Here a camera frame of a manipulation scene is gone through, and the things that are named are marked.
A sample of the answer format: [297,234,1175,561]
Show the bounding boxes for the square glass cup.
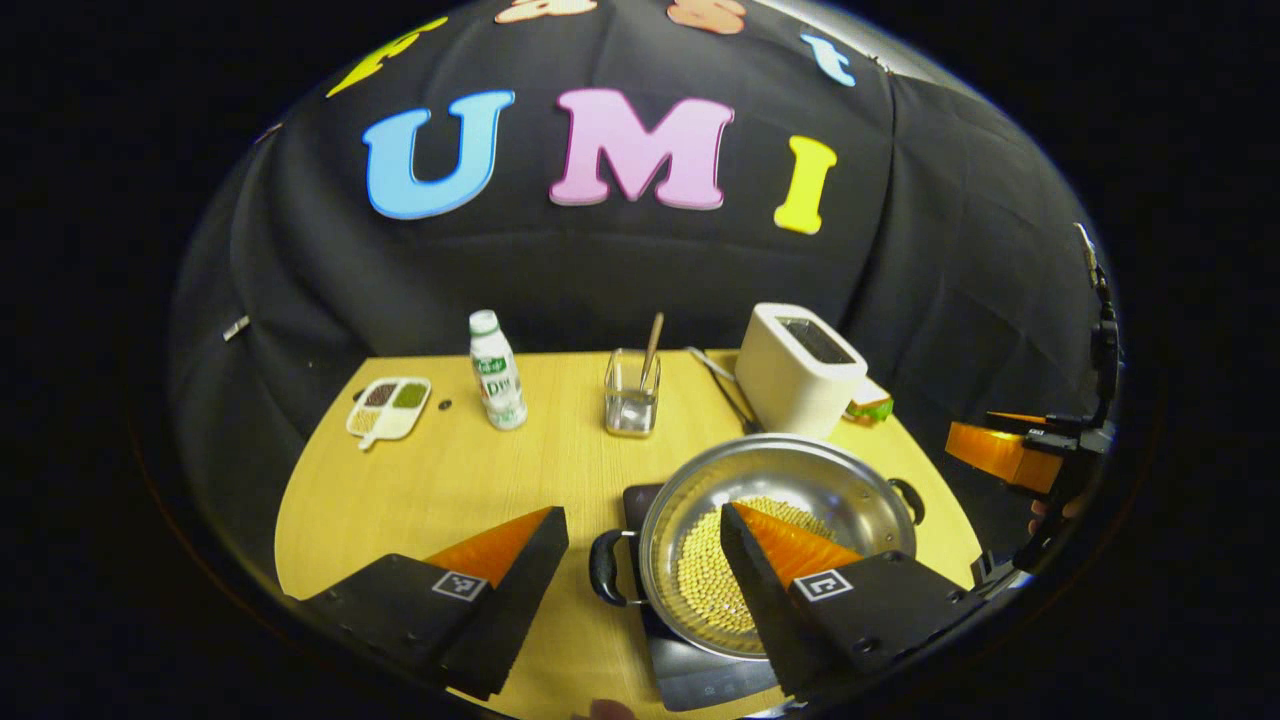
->
[604,347,662,438]

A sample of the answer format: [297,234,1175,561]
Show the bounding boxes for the black induction cooktop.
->
[622,483,801,713]

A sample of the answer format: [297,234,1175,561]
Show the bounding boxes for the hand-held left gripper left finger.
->
[300,506,571,701]

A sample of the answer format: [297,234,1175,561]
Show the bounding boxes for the pile of yellow soybeans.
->
[675,497,839,636]

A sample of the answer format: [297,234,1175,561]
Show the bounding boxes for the white toaster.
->
[735,302,869,441]

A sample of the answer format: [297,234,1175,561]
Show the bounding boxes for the sandwich with green lettuce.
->
[845,376,896,424]

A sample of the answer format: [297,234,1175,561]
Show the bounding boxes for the white bottle with green label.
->
[469,309,529,432]

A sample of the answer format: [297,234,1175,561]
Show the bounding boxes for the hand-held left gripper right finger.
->
[720,502,991,701]

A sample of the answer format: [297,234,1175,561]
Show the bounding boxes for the steel pot with black handles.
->
[588,433,927,661]

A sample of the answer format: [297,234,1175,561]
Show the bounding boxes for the wooden stick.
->
[640,311,666,391]

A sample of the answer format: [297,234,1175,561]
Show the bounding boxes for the white divided plate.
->
[345,376,433,451]

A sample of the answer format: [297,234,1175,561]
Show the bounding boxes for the black power cable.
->
[685,346,761,436]

